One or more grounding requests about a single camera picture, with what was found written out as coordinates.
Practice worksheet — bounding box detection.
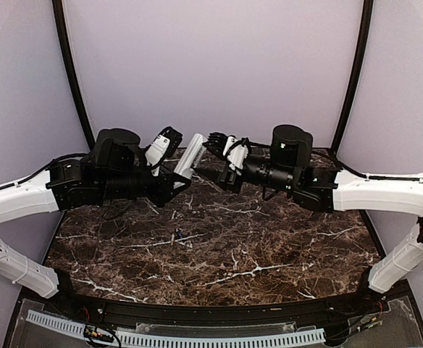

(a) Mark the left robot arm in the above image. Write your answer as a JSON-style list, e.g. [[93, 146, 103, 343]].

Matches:
[[0, 127, 204, 316]]

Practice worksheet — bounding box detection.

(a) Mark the right black frame post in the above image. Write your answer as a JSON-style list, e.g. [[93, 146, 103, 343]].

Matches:
[[330, 0, 374, 157]]

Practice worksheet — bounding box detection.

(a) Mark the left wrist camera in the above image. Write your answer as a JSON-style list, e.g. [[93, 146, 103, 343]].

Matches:
[[145, 126, 183, 176]]

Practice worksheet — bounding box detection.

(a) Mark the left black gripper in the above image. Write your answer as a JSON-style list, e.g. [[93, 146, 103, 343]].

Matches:
[[98, 162, 190, 207]]

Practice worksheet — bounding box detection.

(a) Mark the black front rail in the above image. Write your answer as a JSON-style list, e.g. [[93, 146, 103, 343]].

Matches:
[[56, 294, 366, 327]]

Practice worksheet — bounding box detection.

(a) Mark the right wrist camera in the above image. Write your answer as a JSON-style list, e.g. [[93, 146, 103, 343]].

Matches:
[[203, 132, 251, 173]]

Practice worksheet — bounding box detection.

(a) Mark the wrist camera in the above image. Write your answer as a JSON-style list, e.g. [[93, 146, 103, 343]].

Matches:
[[145, 126, 183, 176], [203, 132, 251, 173]]

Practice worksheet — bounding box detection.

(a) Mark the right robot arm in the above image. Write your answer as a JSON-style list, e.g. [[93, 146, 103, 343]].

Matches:
[[199, 125, 423, 315]]

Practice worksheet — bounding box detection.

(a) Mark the left black frame post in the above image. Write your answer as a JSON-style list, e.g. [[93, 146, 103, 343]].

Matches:
[[51, 0, 96, 150]]

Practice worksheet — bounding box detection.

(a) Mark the white slotted cable duct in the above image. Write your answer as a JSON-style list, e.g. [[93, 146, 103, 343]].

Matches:
[[26, 310, 326, 347]]

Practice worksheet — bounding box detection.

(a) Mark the white remote control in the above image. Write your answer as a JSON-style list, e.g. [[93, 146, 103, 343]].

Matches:
[[174, 133, 206, 179]]

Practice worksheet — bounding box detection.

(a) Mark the black frame post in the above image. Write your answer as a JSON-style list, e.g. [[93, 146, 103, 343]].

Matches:
[[330, 0, 374, 157], [51, 0, 96, 150]]

